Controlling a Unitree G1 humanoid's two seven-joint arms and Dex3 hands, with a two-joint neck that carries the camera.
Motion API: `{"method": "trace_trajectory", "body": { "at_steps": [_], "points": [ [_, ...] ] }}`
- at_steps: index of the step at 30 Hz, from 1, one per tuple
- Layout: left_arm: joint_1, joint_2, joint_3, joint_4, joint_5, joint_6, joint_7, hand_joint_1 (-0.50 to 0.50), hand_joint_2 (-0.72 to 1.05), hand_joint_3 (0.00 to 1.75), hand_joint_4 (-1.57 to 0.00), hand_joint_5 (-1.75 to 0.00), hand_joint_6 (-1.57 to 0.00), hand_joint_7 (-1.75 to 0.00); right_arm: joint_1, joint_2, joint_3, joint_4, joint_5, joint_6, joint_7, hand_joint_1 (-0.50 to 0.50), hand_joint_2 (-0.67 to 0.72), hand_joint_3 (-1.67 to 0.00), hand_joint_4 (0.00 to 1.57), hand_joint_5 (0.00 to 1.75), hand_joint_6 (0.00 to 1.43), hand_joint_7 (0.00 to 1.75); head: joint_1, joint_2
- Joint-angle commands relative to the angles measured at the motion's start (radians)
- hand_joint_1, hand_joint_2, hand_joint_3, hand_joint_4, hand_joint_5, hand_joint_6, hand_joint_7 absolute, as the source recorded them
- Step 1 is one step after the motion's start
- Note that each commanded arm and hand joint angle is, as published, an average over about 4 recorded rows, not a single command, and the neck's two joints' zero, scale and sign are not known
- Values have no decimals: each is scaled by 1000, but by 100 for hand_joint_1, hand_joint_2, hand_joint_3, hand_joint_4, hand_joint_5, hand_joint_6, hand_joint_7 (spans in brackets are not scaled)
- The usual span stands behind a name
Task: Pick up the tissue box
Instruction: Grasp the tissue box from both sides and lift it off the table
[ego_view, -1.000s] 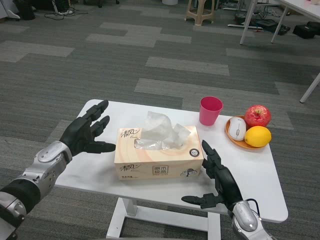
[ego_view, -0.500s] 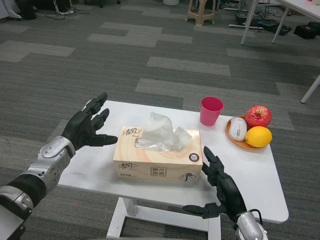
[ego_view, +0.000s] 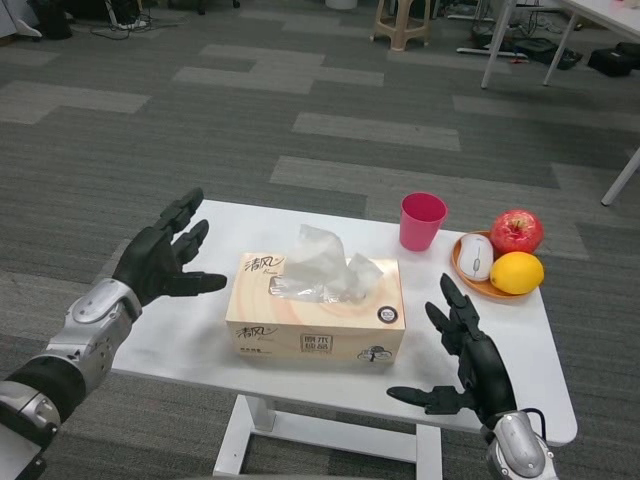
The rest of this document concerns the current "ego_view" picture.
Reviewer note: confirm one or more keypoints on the black office chair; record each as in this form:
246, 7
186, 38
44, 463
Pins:
200, 5

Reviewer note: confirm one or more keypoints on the white stand pole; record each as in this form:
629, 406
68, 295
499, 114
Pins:
111, 10

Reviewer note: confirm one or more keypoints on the yellow lemon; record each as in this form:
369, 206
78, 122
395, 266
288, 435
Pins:
515, 272

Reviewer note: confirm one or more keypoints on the flat black bag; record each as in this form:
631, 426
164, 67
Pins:
542, 52

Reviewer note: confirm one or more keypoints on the orange wooden plate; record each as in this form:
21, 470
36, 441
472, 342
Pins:
477, 286

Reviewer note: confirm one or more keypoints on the white partition panel with feet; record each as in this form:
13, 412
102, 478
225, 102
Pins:
15, 17

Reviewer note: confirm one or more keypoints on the boxy black bag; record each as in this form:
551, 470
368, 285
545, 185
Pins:
615, 60

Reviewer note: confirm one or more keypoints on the white slanted desk leg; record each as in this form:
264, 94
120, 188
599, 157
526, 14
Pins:
622, 175

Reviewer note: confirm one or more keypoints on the pink plastic cup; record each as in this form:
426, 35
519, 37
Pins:
420, 230

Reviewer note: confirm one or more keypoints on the black waste bin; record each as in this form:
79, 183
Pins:
55, 20

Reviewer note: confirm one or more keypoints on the white desk foot bar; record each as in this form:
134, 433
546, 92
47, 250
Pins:
485, 51

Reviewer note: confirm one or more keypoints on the white computer mouse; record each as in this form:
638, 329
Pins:
475, 260

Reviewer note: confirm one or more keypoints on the white power strip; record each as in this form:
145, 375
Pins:
135, 23

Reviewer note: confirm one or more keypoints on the white cylindrical bin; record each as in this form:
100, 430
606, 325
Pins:
340, 3

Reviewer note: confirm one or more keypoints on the red apple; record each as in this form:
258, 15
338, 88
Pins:
515, 232

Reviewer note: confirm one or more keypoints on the white table base frame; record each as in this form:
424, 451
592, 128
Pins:
250, 415

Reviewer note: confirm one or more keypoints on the wood-print tissue box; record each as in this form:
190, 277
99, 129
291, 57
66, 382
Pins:
310, 320

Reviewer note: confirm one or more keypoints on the beige plastic stool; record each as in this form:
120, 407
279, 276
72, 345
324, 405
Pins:
395, 42

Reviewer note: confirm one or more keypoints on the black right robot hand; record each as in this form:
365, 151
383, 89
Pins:
485, 375

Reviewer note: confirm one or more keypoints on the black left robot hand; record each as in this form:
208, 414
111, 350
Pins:
150, 265

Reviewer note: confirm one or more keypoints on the large white desk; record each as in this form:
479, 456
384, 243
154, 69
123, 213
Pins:
615, 12

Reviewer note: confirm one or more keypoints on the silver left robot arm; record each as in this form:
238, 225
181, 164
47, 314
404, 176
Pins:
90, 325

